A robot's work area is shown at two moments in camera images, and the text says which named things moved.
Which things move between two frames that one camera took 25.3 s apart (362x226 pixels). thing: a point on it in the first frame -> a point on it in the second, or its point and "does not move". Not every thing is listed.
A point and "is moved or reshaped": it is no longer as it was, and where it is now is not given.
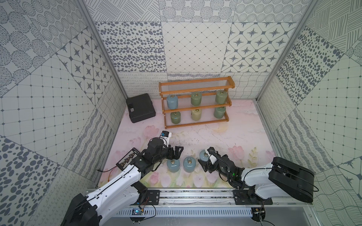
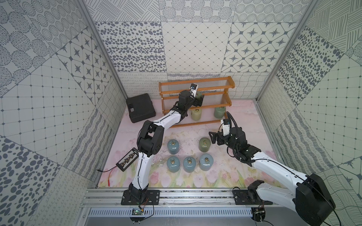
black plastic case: (140, 107) does not move
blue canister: (189, 164) does not move
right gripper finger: (204, 164) -> (213, 137)
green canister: (220, 96) -> (204, 144)
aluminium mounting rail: (181, 197) does not move
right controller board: (259, 213) does not move
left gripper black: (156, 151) -> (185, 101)
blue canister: (172, 101) is moved or reshaped
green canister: (219, 112) does not move
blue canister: (173, 165) does not move
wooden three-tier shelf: (190, 102) does not move
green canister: (196, 98) does not move
